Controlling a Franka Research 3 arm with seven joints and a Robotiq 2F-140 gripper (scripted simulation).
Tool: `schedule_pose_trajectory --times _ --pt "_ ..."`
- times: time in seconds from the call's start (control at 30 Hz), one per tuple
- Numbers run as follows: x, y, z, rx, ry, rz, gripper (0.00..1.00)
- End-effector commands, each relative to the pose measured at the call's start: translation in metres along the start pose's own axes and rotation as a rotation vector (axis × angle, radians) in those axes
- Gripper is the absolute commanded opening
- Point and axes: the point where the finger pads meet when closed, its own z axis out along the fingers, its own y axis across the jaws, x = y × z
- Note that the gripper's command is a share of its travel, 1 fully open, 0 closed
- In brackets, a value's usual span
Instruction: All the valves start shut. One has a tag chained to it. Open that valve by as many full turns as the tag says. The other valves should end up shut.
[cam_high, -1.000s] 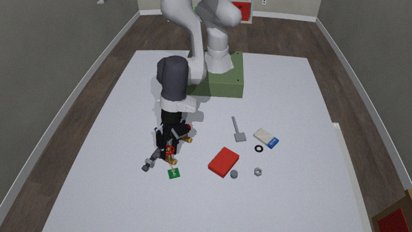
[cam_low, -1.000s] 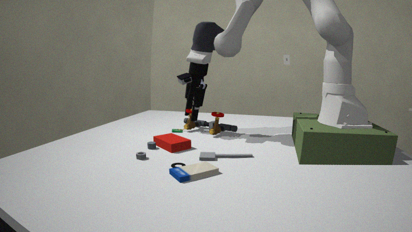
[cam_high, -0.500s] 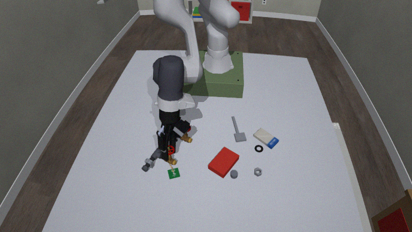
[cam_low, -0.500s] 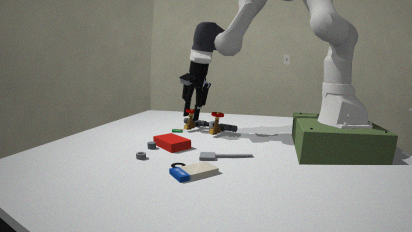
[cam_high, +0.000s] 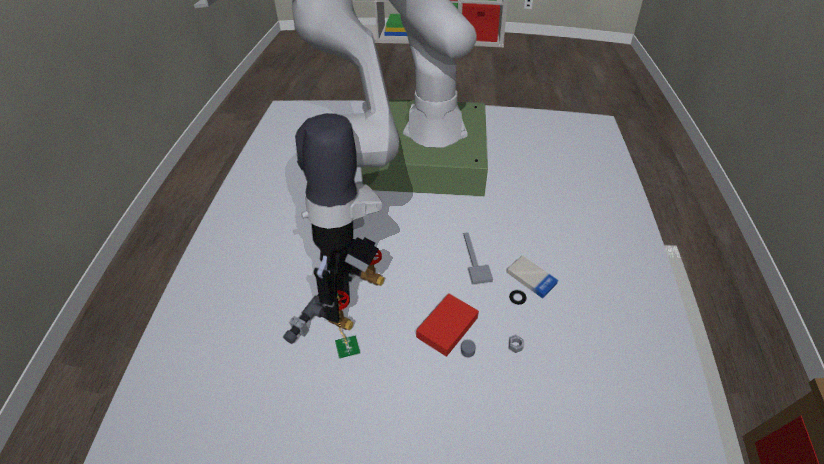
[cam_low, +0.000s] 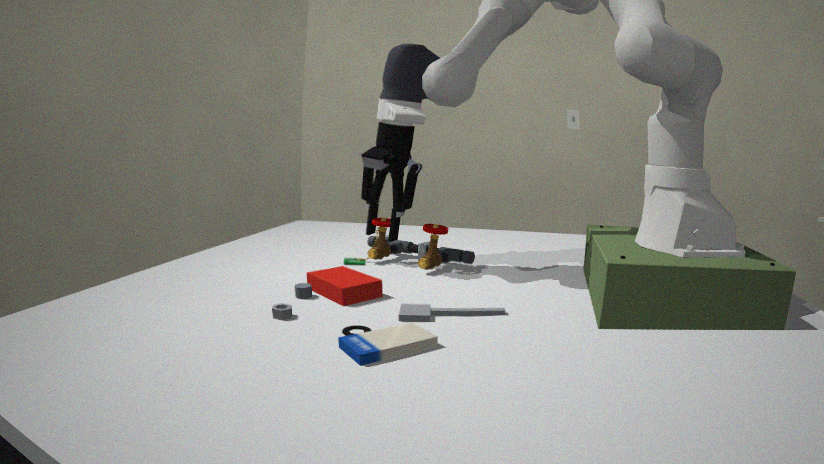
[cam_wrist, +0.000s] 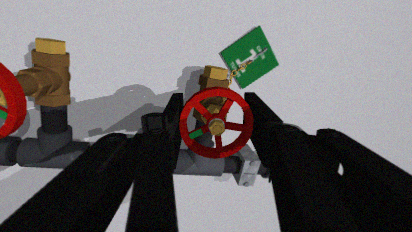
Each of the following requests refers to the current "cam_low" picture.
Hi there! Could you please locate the black rubber o-ring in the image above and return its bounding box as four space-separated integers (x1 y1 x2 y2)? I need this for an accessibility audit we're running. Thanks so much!
342 325 371 336

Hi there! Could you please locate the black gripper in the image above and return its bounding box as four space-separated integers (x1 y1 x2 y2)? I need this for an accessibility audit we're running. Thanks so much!
361 122 422 242

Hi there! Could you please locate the grey hex nut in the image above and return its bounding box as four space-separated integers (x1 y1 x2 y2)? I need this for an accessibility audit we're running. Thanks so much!
272 303 292 320

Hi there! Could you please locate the red flat rectangular block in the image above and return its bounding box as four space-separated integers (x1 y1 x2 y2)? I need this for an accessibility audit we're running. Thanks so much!
307 266 383 306

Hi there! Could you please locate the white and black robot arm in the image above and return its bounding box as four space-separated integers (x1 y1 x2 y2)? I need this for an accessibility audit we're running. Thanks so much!
377 0 746 257

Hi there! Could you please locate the dark grey cylinder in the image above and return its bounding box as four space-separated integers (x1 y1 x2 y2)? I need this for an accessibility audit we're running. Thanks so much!
295 283 312 299

